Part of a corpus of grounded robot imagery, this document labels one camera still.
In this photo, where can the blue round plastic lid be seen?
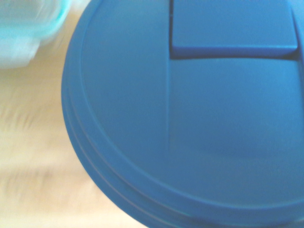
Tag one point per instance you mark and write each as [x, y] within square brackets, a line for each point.
[190, 118]

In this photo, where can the glass container with teal lid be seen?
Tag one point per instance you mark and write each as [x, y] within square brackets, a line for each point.
[26, 31]

